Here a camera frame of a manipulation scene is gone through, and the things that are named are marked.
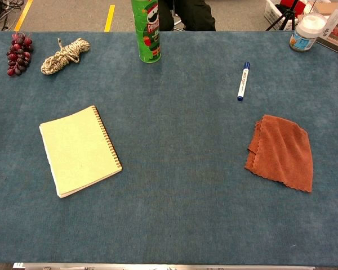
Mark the blue white marker pen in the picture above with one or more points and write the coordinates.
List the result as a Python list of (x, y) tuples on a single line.
[(243, 81)]

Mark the green Pringles can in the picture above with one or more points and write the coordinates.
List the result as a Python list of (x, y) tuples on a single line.
[(147, 33)]

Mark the yellow spiral notebook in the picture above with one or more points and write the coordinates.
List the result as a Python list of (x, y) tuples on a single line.
[(79, 149)]

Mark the blue table cloth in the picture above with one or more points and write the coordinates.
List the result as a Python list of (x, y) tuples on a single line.
[(169, 157)]

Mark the printed cardboard box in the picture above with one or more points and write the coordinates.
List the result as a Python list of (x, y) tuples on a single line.
[(336, 32)]

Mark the white plastic basket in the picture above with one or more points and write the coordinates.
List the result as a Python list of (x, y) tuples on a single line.
[(273, 12)]

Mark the orange microfiber cloth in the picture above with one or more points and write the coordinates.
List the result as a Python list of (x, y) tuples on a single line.
[(283, 153)]

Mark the white lidded plastic jar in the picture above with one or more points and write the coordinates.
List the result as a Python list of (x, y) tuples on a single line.
[(305, 32)]

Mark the red grape bunch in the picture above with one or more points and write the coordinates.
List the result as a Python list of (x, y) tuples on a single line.
[(19, 54)]

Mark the yellow floor tape strip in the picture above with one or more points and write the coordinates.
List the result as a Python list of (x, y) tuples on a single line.
[(23, 14), (110, 18)]

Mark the person in black trousers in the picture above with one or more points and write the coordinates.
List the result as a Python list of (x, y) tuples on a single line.
[(188, 14)]

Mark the black tripod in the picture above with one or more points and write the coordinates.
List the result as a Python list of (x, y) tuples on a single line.
[(284, 15)]

